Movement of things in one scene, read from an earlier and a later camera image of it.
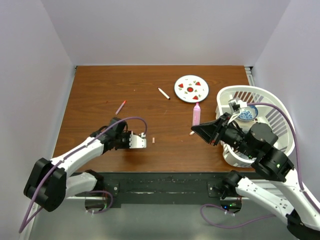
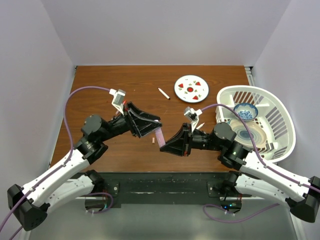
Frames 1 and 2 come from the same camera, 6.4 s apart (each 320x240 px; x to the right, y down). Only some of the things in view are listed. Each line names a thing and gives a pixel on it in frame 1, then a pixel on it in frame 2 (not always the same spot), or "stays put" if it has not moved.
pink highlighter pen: x=196 y=115 -> x=160 y=138
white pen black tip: x=164 y=93 stays put
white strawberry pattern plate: x=191 y=88 stays put
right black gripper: x=208 y=130 -> x=179 y=145
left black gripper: x=127 y=134 -> x=143 y=126
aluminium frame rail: x=249 y=75 stays put
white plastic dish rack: x=276 y=117 stays put
